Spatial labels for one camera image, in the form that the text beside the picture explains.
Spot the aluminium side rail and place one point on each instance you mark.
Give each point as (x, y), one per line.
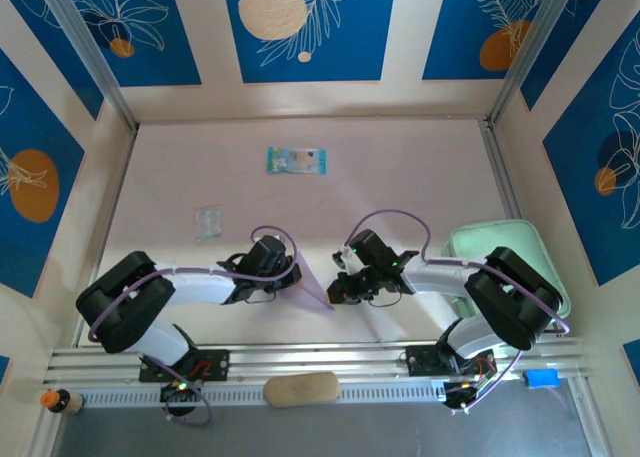
(502, 172)
(116, 197)

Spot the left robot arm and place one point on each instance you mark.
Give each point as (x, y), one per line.
(125, 302)

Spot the blue sponge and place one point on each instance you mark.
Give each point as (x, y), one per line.
(541, 379)

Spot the aluminium frame post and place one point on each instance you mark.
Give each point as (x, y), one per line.
(530, 47)
(85, 52)

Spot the blue snack packet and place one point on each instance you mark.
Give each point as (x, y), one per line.
(296, 161)

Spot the lilac square paper sheet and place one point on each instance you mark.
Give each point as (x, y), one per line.
(307, 289)

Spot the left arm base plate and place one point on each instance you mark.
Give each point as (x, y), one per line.
(215, 364)

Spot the beige oval wooden block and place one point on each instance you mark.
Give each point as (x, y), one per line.
(300, 389)

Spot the aluminium mounting rail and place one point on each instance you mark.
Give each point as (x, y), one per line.
(320, 359)

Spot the clear plastic wrapper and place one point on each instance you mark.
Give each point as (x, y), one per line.
(209, 223)

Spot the small orange-capped bottle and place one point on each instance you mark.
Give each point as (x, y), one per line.
(62, 402)

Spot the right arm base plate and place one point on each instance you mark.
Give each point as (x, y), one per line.
(420, 362)

